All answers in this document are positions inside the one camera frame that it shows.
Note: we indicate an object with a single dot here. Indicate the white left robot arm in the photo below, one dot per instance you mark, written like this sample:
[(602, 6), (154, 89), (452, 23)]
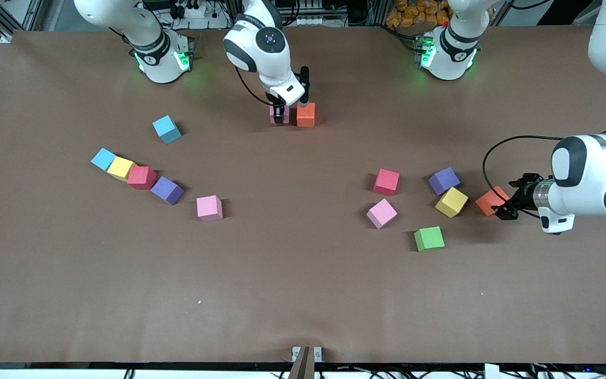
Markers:
[(582, 168)]

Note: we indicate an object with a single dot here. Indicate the red foam cube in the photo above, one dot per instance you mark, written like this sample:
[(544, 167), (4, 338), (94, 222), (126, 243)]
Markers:
[(386, 181), (141, 177)]

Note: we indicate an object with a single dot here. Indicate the pink foam cube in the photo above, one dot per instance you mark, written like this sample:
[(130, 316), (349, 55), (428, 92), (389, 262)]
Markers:
[(381, 213), (272, 116), (209, 208)]

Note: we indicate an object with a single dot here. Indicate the light blue foam cube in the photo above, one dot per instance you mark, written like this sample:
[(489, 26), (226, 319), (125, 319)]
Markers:
[(103, 158), (166, 129)]

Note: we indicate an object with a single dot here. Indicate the orange foam cube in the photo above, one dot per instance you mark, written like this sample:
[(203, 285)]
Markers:
[(487, 200), (305, 115)]

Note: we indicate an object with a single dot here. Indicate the yellow foam cube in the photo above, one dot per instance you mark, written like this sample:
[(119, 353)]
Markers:
[(451, 201), (120, 167)]

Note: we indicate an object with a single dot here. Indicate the orange bagged items pile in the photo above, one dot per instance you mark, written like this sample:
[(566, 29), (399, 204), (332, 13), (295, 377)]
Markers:
[(411, 10)]

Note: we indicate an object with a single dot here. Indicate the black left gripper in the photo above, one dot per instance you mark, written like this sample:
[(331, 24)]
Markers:
[(525, 197)]

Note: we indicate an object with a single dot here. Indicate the purple foam cube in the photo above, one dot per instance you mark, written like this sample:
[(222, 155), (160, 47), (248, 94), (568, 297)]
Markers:
[(444, 180), (167, 190)]

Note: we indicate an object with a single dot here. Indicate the green foam cube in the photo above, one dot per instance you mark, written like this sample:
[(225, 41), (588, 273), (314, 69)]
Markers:
[(429, 238)]

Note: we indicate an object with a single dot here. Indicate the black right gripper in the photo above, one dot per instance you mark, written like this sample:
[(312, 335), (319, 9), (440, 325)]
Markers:
[(280, 111)]

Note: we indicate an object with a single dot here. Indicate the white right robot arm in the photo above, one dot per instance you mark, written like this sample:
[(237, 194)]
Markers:
[(274, 73)]

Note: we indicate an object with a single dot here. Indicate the metal bracket with post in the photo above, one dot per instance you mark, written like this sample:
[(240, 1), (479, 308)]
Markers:
[(306, 363)]

